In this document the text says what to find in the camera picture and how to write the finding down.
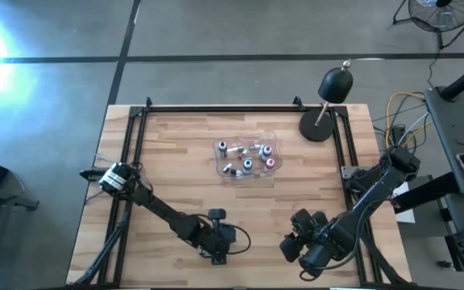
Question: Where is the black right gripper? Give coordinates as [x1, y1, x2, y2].
[279, 208, 330, 263]

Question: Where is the clear plastic bin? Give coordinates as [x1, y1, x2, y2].
[213, 129, 284, 185]

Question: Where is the white paper sheet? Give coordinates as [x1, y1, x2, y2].
[392, 180, 416, 225]

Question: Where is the black metal beam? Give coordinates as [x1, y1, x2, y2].
[391, 172, 464, 215]

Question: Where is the black power strip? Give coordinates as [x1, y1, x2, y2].
[391, 124, 404, 146]

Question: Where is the black desk lamp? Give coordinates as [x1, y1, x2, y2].
[298, 59, 354, 143]

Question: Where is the dark grey side desk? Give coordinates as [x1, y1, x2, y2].
[423, 84, 464, 195]

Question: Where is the dark side stand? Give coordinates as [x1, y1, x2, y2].
[0, 171, 39, 242]

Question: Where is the black floor fan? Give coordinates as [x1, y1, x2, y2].
[391, 0, 464, 50]

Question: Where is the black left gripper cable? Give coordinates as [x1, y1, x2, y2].
[223, 224, 253, 256]

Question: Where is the black aluminium table frame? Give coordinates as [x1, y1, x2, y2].
[66, 95, 408, 288]

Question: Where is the grey cable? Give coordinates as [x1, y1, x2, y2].
[396, 112, 433, 154]

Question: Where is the yellow cable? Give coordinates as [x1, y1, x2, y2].
[384, 91, 434, 148]

